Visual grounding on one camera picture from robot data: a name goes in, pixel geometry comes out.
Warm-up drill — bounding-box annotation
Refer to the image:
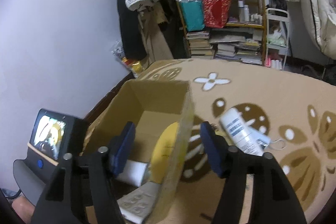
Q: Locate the light blue power bank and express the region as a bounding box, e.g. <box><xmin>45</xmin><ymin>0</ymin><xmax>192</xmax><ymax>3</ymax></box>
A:
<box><xmin>248</xmin><ymin>126</ymin><xmax>286</xmax><ymax>151</ymax></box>

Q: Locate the white power adapter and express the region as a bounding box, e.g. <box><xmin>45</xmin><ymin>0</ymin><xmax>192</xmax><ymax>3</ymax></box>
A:
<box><xmin>116</xmin><ymin>160</ymin><xmax>150</xmax><ymax>187</ymax></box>

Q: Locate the white cylindrical bottle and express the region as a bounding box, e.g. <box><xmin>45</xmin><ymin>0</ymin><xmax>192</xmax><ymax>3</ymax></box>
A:
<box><xmin>219</xmin><ymin>108</ymin><xmax>263</xmax><ymax>156</ymax></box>

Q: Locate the brown cardboard box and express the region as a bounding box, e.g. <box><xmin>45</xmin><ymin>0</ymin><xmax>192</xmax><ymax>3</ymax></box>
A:
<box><xmin>84</xmin><ymin>80</ymin><xmax>194</xmax><ymax>223</ymax></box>

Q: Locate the yellow round disc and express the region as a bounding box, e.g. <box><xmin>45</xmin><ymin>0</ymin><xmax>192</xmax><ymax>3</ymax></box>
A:
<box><xmin>150</xmin><ymin>122</ymin><xmax>179</xmax><ymax>184</ymax></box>

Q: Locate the white air conditioner remote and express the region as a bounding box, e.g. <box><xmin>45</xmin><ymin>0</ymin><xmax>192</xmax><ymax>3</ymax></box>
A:
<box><xmin>117</xmin><ymin>181</ymin><xmax>161</xmax><ymax>224</ymax></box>

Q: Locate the black device with screen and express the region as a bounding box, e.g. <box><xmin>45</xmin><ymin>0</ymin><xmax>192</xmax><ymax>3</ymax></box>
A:
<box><xmin>13</xmin><ymin>109</ymin><xmax>89</xmax><ymax>205</ymax></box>

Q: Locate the beige brown patterned rug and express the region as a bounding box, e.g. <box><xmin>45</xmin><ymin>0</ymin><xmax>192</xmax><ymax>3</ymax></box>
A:
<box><xmin>86</xmin><ymin>57</ymin><xmax>336</xmax><ymax>224</ymax></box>

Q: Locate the plastic snack bag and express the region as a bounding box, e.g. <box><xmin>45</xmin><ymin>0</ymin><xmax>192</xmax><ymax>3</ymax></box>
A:
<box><xmin>111</xmin><ymin>41</ymin><xmax>144</xmax><ymax>78</ymax></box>

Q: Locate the stack of books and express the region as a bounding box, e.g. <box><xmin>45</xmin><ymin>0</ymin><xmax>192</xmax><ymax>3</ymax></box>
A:
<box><xmin>186</xmin><ymin>31</ymin><xmax>214</xmax><ymax>59</ymax></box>

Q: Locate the yellow metal shelf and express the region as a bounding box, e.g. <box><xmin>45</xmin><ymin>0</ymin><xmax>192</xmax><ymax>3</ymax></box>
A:
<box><xmin>176</xmin><ymin>0</ymin><xmax>266</xmax><ymax>65</ymax></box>

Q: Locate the white metal cart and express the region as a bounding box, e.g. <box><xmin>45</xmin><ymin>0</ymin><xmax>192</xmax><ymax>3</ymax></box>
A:
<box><xmin>265</xmin><ymin>8</ymin><xmax>290</xmax><ymax>71</ymax></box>

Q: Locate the red gift bag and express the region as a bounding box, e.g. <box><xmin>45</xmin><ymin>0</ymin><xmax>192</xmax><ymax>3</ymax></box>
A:
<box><xmin>202</xmin><ymin>0</ymin><xmax>231</xmax><ymax>28</ymax></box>

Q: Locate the teal bag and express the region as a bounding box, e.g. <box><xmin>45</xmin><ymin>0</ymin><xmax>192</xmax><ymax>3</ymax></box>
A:
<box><xmin>178</xmin><ymin>0</ymin><xmax>205</xmax><ymax>32</ymax></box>

